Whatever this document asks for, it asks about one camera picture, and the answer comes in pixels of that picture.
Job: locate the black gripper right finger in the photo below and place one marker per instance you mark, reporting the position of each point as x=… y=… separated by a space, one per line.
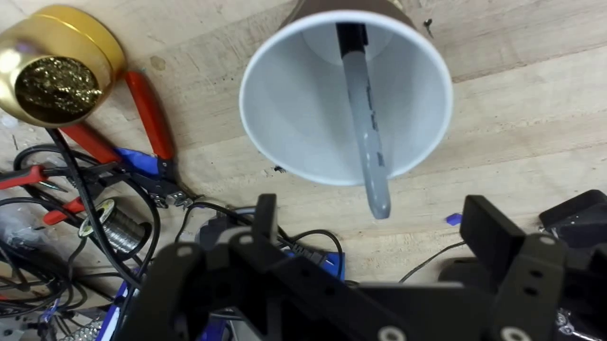
x=524 y=286

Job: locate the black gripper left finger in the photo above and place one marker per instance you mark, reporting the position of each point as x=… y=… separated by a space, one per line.
x=252 y=291

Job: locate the black screwdriver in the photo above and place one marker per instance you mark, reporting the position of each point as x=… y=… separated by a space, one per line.
x=366 y=126

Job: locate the brown white paper cup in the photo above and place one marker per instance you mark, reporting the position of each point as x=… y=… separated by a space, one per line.
x=296 y=115

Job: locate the glossy black flat object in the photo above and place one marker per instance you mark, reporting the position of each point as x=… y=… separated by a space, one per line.
x=579 y=219

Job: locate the small purple plastic scrap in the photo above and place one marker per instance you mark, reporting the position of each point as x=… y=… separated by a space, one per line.
x=452 y=219

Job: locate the gold bell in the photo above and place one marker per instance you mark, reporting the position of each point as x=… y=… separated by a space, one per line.
x=59 y=77

